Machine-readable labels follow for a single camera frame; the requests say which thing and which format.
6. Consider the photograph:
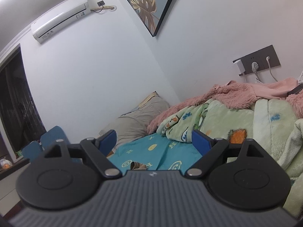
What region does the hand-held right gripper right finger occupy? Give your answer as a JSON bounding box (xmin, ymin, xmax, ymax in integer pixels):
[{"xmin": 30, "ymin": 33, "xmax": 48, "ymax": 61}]
[{"xmin": 185, "ymin": 130, "xmax": 273, "ymax": 179}]

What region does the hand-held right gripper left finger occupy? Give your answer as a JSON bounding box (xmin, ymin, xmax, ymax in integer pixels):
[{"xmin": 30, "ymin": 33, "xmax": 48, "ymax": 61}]
[{"xmin": 35, "ymin": 130, "xmax": 120, "ymax": 178}]

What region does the small brown object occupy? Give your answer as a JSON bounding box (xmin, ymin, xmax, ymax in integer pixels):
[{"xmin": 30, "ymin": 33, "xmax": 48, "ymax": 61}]
[{"xmin": 129, "ymin": 161, "xmax": 148, "ymax": 171}]

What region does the grey beige pillow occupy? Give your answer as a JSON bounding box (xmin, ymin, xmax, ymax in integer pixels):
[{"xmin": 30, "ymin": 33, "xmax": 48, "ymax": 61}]
[{"xmin": 98, "ymin": 91, "xmax": 170, "ymax": 152}]

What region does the green printed blanket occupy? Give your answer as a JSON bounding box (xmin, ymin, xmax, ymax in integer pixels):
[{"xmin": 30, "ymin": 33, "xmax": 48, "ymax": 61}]
[{"xmin": 156, "ymin": 98, "xmax": 303, "ymax": 218}]

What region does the teal printed bed sheet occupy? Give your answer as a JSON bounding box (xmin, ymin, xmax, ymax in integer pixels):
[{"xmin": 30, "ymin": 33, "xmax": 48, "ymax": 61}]
[{"xmin": 106, "ymin": 132, "xmax": 204, "ymax": 171}]

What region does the blue chair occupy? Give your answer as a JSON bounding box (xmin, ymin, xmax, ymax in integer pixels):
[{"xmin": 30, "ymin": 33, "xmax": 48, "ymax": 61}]
[
  {"xmin": 22, "ymin": 141, "xmax": 43, "ymax": 162},
  {"xmin": 40, "ymin": 126, "xmax": 68, "ymax": 147}
]

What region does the pink fluffy blanket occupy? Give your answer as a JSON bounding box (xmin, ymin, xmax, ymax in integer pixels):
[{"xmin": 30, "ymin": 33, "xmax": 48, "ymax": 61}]
[{"xmin": 147, "ymin": 78, "xmax": 303, "ymax": 134}]

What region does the white charger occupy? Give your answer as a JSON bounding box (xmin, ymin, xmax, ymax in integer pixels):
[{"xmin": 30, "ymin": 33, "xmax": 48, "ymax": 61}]
[{"xmin": 233, "ymin": 60, "xmax": 246, "ymax": 74}]

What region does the dark barred window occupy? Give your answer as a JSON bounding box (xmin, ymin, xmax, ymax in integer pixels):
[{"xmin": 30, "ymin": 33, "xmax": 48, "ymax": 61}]
[{"xmin": 0, "ymin": 43, "xmax": 46, "ymax": 163}]

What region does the dark phone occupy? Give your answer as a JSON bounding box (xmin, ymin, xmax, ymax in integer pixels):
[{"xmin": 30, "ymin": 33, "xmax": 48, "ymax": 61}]
[{"xmin": 287, "ymin": 83, "xmax": 303, "ymax": 96}]

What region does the white air conditioner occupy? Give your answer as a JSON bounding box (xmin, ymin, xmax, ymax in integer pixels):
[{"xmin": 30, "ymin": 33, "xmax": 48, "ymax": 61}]
[{"xmin": 31, "ymin": 0, "xmax": 91, "ymax": 44}]

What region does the white round plug with cable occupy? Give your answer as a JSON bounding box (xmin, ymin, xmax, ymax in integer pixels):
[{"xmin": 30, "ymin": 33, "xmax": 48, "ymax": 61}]
[{"xmin": 251, "ymin": 61, "xmax": 264, "ymax": 84}]

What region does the grey wall socket panel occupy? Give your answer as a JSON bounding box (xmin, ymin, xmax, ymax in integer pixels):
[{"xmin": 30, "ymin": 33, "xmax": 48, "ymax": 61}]
[{"xmin": 232, "ymin": 44, "xmax": 281, "ymax": 76}]

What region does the white slim plug with cable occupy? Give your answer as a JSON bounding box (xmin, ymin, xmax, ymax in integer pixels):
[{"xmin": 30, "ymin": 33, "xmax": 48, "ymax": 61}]
[{"xmin": 266, "ymin": 56, "xmax": 279, "ymax": 84}]

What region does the beige air conditioner hose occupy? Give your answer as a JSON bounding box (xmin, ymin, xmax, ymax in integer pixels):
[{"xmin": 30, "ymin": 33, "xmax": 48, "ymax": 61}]
[{"xmin": 91, "ymin": 4, "xmax": 117, "ymax": 13}]

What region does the gold leaf wall painting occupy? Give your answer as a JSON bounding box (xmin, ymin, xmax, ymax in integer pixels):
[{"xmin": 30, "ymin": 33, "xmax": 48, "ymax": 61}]
[{"xmin": 112, "ymin": 0, "xmax": 187, "ymax": 38}]

